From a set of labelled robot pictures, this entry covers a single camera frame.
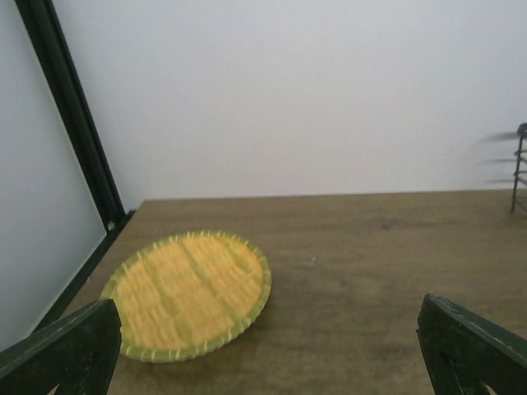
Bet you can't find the round woven bamboo tray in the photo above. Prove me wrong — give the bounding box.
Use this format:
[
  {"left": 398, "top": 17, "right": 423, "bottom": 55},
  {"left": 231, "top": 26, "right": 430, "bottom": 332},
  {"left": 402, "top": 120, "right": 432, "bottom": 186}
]
[{"left": 100, "top": 230, "right": 272, "bottom": 364}]

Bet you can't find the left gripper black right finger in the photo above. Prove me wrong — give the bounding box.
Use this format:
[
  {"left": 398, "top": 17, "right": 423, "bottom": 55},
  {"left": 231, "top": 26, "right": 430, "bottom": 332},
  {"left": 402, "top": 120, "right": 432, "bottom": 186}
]
[{"left": 417, "top": 294, "right": 526, "bottom": 394}]

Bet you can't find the grey wire dish rack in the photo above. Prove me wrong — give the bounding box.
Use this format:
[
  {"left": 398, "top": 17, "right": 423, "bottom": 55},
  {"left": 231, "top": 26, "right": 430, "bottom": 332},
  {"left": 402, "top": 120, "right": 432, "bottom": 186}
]
[{"left": 481, "top": 122, "right": 526, "bottom": 215}]

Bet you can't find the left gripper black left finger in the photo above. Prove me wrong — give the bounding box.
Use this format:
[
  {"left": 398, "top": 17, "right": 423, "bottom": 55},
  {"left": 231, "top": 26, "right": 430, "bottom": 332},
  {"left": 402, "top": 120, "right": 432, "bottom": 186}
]
[{"left": 1, "top": 300, "right": 121, "bottom": 394}]

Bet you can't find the black left frame post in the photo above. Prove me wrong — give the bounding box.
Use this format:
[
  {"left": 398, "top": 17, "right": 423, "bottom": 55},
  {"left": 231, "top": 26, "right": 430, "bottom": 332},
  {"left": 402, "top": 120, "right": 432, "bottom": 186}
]
[{"left": 15, "top": 0, "right": 126, "bottom": 233}]

